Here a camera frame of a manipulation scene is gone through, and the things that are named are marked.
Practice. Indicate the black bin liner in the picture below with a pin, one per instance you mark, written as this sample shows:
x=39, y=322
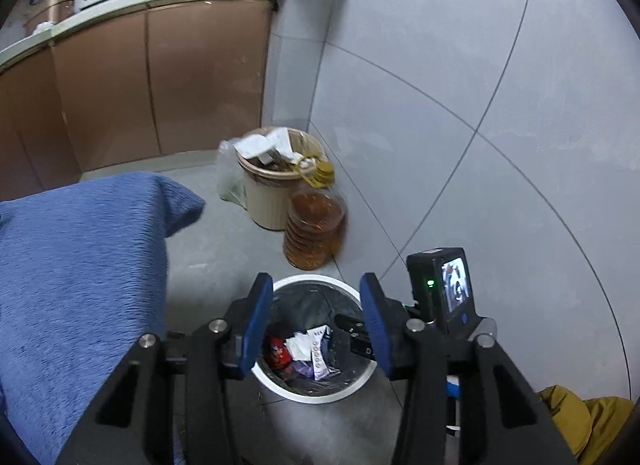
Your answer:
x=320, y=305

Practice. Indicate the beige ribbed waste bin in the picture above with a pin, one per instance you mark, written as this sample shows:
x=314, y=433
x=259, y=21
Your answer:
x=265, y=195

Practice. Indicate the clear plastic bag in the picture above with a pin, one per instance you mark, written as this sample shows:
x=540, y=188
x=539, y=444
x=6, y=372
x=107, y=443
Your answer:
x=230, y=175

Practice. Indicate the mustard yellow clothing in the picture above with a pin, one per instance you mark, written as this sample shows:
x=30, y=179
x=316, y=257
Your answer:
x=590, y=420

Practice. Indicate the white paper scraps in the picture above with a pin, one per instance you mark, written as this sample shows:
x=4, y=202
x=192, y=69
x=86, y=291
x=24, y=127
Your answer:
x=260, y=145

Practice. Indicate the white blister pack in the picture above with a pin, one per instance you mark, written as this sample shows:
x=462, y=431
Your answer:
x=322, y=350

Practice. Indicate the brown rice cooker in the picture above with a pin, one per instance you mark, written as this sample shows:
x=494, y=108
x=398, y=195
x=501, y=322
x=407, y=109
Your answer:
x=50, y=12

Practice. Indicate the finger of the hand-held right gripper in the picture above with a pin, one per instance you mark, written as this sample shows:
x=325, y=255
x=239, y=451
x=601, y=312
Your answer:
x=352, y=330

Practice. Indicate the white rimmed trash can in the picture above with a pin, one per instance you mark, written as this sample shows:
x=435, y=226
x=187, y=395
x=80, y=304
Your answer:
x=320, y=397

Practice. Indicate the purple candy wrapper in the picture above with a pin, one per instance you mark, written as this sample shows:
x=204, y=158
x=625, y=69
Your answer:
x=302, y=369

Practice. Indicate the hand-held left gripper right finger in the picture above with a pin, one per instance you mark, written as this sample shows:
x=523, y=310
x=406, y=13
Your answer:
x=375, y=325

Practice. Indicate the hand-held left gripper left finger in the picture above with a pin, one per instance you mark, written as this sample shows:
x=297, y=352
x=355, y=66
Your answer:
x=257, y=325

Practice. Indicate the white tissue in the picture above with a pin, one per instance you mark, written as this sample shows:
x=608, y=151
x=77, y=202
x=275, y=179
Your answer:
x=297, y=344

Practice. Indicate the small white rag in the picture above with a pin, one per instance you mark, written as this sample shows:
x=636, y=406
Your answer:
x=42, y=29

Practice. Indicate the cooking oil bottle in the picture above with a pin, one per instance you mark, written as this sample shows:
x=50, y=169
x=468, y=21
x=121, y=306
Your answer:
x=315, y=230

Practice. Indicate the blue terry towel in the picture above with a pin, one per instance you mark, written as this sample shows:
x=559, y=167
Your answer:
x=80, y=295

